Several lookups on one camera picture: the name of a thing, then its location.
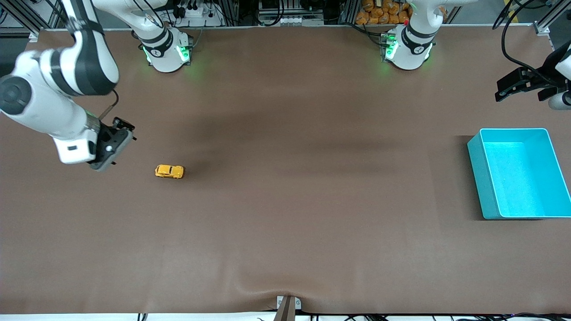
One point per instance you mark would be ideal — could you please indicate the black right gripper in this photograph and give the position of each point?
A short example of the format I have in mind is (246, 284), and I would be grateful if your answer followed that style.
(108, 132)

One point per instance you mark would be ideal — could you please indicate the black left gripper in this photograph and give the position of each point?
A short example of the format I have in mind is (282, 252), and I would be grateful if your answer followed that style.
(543, 77)

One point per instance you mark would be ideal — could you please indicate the yellow beetle toy car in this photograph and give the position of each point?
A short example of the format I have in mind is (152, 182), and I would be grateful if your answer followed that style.
(169, 171)

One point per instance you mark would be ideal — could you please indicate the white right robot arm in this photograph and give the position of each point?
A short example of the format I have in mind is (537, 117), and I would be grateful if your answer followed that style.
(49, 98)

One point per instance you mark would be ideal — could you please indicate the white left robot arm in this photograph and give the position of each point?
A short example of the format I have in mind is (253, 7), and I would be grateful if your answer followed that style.
(408, 53)

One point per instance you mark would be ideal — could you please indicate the turquoise plastic bin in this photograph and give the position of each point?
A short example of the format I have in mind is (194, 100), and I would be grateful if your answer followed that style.
(522, 178)

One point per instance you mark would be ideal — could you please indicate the white power strip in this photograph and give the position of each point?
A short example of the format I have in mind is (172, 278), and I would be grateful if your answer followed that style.
(200, 20)

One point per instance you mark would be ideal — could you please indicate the bag of orange items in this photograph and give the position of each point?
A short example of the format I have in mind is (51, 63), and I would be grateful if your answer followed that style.
(379, 15)

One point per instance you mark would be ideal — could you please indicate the brown table mat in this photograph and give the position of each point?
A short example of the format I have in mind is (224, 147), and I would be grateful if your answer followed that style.
(285, 200)

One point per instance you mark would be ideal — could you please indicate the aluminium frame profile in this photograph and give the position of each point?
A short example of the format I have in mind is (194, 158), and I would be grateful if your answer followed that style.
(542, 27)
(51, 13)

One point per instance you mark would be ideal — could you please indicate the metal table clamp bracket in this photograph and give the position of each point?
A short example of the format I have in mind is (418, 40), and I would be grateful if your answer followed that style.
(287, 307)

